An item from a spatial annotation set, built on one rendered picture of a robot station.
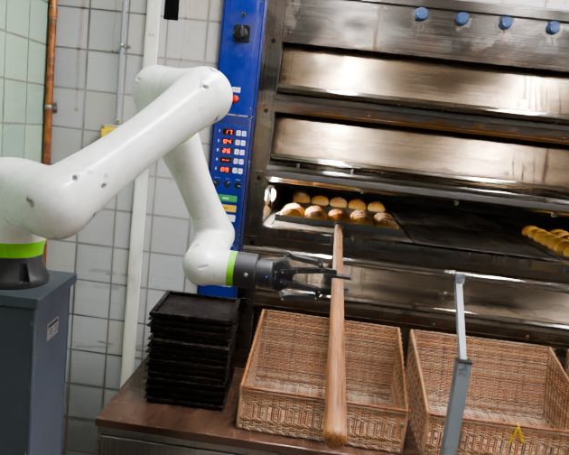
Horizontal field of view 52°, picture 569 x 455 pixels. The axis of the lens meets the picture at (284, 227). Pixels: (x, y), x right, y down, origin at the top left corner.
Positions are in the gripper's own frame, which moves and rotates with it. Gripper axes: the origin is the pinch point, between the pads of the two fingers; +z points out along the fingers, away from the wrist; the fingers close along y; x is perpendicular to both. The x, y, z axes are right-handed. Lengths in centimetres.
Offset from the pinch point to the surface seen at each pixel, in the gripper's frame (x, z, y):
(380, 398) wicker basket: -69, 25, 61
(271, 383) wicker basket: -69, -17, 61
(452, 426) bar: -22, 41, 45
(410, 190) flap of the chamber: -67, 24, -21
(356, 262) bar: -43.7, 7.1, 3.2
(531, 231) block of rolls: -144, 95, -2
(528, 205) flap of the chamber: -67, 66, -21
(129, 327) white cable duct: -78, -79, 50
